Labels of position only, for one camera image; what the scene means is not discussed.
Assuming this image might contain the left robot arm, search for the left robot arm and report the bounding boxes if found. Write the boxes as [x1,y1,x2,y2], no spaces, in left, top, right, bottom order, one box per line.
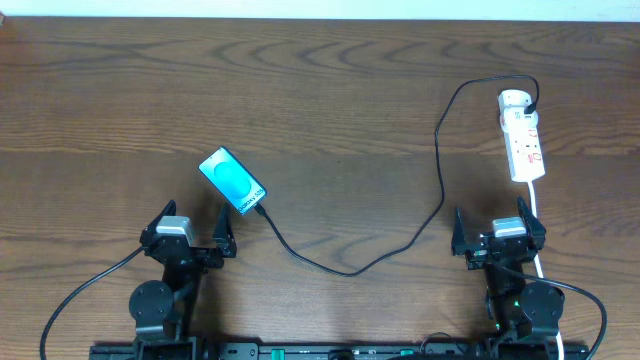
[129,200,237,360]

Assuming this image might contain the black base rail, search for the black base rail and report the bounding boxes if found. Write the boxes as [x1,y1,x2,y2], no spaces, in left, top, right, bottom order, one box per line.
[89,341,591,360]

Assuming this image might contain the black USB charging cable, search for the black USB charging cable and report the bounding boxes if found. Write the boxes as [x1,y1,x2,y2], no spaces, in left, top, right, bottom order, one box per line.
[253,74,542,278]

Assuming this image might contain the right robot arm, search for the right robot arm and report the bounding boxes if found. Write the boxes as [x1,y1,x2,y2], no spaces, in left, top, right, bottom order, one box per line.
[451,198,565,359]

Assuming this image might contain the Galaxy smartphone cyan screen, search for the Galaxy smartphone cyan screen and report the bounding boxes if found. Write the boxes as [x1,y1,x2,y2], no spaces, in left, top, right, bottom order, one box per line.
[198,146,267,215]

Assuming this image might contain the white USB charger adapter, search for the white USB charger adapter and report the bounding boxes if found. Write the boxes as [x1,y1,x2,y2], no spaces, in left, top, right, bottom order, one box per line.
[500,106,539,133]

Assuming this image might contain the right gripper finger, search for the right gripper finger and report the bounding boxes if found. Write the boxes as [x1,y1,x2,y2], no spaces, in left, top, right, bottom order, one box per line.
[451,208,467,256]
[517,197,546,248]

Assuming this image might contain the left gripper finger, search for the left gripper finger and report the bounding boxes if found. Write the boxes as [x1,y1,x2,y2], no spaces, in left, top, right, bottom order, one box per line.
[212,204,237,258]
[141,200,176,240]

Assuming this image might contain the white power strip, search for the white power strip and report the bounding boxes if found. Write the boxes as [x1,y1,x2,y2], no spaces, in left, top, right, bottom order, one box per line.
[498,89,545,183]

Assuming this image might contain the white power strip cord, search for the white power strip cord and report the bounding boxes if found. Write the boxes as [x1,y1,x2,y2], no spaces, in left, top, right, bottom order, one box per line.
[526,180,566,360]

